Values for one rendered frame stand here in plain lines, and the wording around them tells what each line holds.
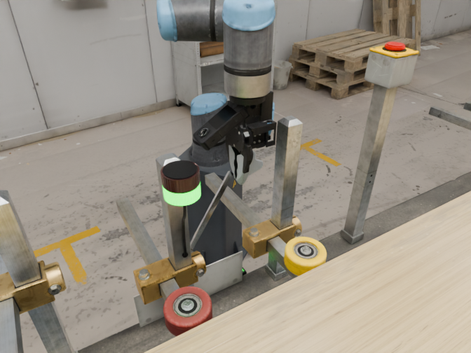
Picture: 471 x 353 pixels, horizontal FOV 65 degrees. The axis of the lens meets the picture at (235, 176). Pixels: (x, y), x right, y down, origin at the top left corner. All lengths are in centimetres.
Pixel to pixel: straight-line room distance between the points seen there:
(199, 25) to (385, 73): 39
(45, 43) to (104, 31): 47
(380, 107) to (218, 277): 53
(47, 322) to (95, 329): 109
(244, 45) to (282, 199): 32
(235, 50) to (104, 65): 279
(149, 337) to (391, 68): 75
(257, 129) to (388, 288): 38
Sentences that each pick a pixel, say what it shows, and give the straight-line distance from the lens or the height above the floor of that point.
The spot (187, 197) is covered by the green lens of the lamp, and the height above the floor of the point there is 108.
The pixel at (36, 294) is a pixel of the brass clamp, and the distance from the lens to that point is 67.
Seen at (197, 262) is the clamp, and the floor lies 87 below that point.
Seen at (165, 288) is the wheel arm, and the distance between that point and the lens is 74.
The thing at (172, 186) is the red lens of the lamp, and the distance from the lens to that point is 56.
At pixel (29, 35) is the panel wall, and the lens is 325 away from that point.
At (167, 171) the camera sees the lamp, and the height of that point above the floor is 111.
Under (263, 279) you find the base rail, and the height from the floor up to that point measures 70.
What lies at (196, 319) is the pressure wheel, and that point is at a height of 91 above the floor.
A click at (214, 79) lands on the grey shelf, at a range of 397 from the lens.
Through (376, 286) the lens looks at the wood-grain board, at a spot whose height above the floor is 90.
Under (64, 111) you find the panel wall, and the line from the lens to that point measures 343.
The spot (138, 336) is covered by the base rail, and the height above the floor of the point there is 70.
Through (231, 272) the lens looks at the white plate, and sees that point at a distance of 90.
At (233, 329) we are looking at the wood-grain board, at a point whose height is 90.
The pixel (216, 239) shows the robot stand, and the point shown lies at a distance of 176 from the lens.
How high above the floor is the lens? 141
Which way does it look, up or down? 33 degrees down
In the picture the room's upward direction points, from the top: straight up
